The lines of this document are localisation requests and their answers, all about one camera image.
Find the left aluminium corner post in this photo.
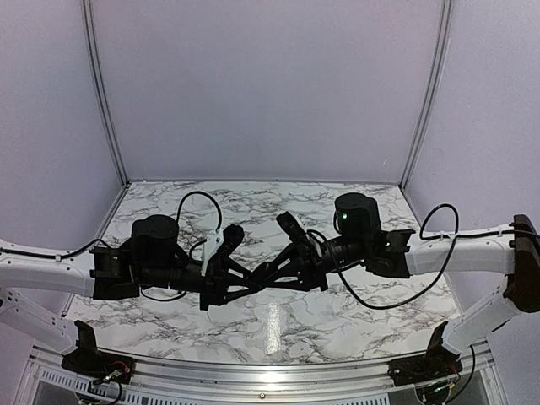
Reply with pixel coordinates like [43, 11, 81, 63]
[80, 0, 130, 188]

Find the black earbud charging case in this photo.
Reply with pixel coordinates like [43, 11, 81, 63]
[251, 262, 276, 284]

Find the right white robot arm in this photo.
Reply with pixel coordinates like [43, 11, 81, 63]
[256, 210, 539, 378]

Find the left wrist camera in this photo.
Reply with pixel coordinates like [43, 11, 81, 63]
[201, 224, 245, 277]

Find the aluminium corner post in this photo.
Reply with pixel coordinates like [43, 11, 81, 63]
[399, 0, 455, 192]
[80, 0, 130, 188]

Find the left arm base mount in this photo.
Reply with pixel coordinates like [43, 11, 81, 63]
[62, 321, 135, 385]

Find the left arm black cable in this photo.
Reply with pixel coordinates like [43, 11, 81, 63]
[138, 191, 223, 300]

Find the aluminium front rail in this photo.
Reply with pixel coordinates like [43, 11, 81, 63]
[14, 343, 508, 404]

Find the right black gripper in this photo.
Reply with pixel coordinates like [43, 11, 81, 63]
[262, 236, 369, 293]

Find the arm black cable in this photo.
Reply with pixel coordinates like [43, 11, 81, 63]
[307, 203, 460, 311]
[138, 191, 223, 300]

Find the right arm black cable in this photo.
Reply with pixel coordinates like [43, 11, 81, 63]
[307, 203, 460, 311]

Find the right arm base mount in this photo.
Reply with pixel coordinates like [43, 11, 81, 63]
[387, 321, 462, 386]

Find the right aluminium corner post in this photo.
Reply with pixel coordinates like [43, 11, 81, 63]
[399, 0, 455, 192]

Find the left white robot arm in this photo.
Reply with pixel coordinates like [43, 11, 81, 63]
[1, 237, 262, 375]

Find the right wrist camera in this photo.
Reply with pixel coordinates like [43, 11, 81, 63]
[276, 211, 319, 247]

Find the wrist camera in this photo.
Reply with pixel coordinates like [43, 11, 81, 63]
[201, 224, 245, 277]
[276, 211, 319, 247]

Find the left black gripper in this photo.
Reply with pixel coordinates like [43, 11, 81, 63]
[140, 257, 261, 312]

